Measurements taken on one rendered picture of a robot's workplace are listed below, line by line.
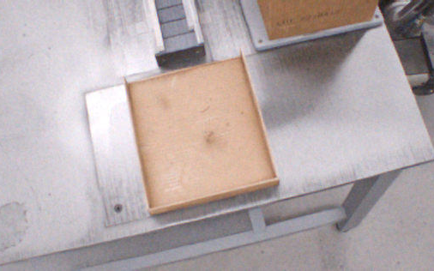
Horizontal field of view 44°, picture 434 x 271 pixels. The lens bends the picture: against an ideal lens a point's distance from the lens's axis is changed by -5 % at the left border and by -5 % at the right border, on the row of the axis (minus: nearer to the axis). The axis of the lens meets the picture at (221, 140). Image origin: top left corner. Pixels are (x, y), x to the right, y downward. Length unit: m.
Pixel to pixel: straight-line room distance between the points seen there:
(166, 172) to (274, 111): 0.25
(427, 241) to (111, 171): 1.22
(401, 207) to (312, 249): 0.36
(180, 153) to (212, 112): 0.11
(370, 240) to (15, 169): 1.23
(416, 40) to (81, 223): 1.33
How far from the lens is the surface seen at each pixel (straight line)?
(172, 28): 1.22
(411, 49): 1.99
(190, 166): 1.13
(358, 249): 1.96
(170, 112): 1.18
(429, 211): 2.05
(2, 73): 1.35
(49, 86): 1.28
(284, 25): 1.18
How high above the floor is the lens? 1.90
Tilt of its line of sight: 69 degrees down
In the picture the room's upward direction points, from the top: 10 degrees counter-clockwise
